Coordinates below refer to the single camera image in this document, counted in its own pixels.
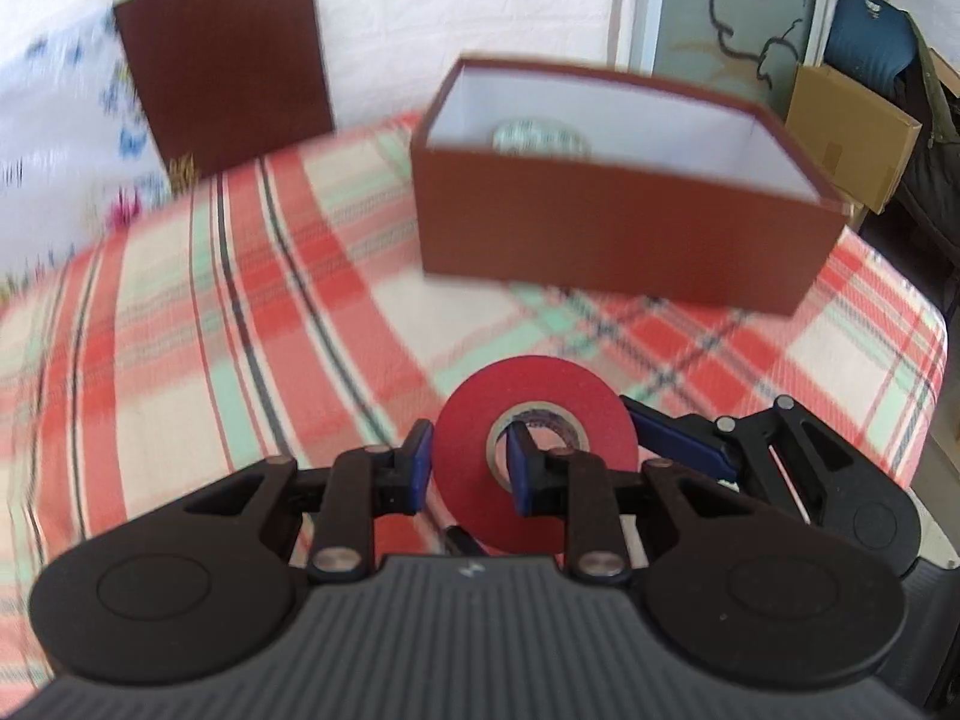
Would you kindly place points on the red tape roll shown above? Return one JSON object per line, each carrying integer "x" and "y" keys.
{"x": 465, "y": 480}

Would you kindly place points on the green patterned tape roll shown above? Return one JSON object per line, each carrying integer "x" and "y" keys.
{"x": 540, "y": 139}

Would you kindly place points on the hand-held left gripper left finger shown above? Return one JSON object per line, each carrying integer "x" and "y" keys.
{"x": 420, "y": 465}

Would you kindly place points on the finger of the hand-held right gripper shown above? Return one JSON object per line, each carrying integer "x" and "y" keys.
{"x": 675, "y": 439}

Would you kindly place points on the cartoon glass panel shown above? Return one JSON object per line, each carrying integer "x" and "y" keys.
{"x": 735, "y": 7}

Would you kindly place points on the white door frame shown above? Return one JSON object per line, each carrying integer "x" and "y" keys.
{"x": 634, "y": 0}

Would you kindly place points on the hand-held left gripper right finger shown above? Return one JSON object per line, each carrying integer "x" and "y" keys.
{"x": 517, "y": 469}

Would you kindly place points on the plaid blanket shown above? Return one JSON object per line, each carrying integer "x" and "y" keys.
{"x": 225, "y": 330}

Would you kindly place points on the brown cardboard box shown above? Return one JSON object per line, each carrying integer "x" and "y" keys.
{"x": 600, "y": 225}

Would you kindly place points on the brown chair back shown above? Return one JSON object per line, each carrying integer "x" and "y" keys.
{"x": 225, "y": 60}

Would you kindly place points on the tan cardboard box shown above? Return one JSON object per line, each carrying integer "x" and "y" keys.
{"x": 847, "y": 127}

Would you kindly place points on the blue chair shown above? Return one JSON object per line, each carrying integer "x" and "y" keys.
{"x": 870, "y": 37}

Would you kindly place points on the floral white cloth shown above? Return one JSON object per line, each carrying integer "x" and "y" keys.
{"x": 60, "y": 127}

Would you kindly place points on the dark jacket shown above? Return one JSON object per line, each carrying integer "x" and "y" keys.
{"x": 934, "y": 165}

